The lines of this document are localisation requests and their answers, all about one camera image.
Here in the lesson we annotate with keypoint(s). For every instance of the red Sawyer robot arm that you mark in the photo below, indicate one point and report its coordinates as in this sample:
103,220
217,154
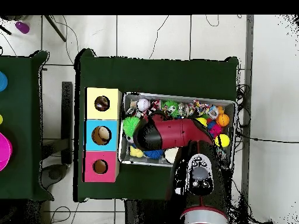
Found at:
177,133

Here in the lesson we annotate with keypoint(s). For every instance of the shallow clear mesh bin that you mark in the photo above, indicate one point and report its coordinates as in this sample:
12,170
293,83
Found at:
126,158

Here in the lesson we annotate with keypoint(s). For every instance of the yellow duck plush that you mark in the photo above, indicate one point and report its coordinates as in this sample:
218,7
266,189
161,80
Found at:
136,152

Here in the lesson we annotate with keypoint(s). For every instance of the silver drinks can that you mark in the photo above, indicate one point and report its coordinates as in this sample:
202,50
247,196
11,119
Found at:
131,110

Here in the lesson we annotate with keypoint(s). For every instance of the blue round object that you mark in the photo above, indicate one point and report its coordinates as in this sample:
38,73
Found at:
2,81

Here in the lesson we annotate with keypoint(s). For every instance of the multicoloured patterned cloth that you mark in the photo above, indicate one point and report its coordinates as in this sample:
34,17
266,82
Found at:
101,103
199,106

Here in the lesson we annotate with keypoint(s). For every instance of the black rod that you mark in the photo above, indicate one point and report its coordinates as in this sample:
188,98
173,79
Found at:
55,28

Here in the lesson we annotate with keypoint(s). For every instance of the green spiky ball with eyes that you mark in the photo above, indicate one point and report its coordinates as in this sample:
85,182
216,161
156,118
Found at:
171,107

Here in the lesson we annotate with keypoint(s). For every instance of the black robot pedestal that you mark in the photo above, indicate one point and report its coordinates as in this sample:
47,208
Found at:
149,212

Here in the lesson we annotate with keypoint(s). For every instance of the white toy baseball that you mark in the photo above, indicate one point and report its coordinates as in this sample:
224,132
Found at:
143,104

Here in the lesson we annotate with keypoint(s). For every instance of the yellow tennis ball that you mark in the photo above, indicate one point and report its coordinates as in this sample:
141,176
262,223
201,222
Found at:
224,140

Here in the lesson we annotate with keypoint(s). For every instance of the purple bottle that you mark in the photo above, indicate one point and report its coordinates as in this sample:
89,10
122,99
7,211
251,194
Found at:
22,27

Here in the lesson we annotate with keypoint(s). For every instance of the pink round disc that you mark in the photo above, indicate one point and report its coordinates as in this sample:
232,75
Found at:
4,151

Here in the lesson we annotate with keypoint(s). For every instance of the cream waffle cloth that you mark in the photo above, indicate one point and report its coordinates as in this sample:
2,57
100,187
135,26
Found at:
171,155

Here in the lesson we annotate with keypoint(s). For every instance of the orange toy basketball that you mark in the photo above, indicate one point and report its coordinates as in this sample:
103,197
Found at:
223,119

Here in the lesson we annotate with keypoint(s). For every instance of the dark green side table cloth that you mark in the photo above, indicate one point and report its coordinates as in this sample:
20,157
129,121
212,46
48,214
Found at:
23,93

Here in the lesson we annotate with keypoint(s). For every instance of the grey round floor base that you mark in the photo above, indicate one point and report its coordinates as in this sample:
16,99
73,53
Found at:
55,173

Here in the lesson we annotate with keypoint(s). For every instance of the green spiky rubber ball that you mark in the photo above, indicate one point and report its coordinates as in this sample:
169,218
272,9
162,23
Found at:
129,124

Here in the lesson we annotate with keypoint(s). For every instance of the small yellow object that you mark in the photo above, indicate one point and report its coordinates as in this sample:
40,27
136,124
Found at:
0,119

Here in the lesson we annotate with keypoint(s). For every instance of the wooden box with three holes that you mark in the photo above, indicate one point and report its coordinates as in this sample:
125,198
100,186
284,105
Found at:
102,114

